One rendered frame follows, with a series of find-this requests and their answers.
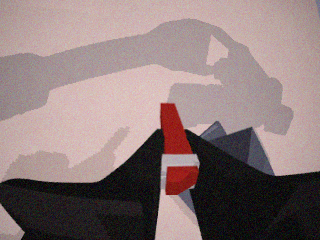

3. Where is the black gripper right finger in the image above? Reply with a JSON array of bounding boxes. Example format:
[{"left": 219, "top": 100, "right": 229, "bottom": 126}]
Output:
[{"left": 184, "top": 129, "right": 320, "bottom": 240}]

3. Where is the red peg with white band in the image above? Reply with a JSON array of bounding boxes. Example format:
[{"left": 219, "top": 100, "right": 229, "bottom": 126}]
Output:
[{"left": 159, "top": 103, "right": 199, "bottom": 195}]

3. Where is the dark grey panel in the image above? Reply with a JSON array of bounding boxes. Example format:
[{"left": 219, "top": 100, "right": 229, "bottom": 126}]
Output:
[{"left": 179, "top": 121, "right": 275, "bottom": 213}]

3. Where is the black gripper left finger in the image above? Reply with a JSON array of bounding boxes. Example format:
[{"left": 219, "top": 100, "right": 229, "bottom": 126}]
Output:
[{"left": 0, "top": 129, "right": 164, "bottom": 240}]

